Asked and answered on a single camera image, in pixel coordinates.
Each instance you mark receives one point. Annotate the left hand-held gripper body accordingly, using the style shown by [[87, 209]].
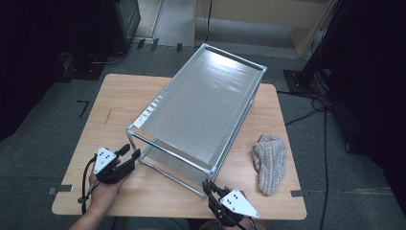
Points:
[[110, 169]]

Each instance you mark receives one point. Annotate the silver metal shelf rack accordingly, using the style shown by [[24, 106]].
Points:
[[198, 108]]

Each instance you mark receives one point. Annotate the person's right hand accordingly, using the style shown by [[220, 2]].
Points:
[[249, 223]]

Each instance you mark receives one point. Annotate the black metal stand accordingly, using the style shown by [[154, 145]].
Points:
[[303, 81]]

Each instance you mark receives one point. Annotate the grey knitted cloth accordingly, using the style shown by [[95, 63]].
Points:
[[269, 163]]

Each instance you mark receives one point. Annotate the person's legs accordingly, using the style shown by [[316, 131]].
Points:
[[159, 224]]

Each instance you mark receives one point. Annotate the grey table tape piece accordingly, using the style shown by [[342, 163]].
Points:
[[62, 188], [297, 193]]

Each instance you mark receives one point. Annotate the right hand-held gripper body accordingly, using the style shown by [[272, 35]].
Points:
[[231, 207]]

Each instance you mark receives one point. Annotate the black floor base plate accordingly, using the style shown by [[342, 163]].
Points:
[[84, 68]]

